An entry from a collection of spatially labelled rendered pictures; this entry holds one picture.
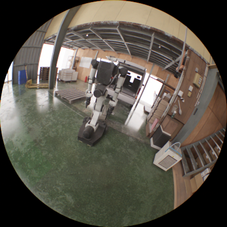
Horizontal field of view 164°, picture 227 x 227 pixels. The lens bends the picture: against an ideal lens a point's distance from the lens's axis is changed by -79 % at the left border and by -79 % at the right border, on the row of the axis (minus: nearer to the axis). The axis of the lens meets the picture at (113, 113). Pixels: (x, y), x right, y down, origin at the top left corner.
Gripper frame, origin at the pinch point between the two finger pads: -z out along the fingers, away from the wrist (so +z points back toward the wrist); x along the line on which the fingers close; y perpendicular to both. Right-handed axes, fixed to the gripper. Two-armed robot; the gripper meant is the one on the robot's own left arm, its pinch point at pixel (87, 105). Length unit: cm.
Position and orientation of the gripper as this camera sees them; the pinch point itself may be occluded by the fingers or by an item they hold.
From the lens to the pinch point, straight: 151.7
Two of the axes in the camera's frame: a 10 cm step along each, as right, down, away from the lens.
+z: 2.8, -7.3, -6.2
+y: -9.3, -3.6, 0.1
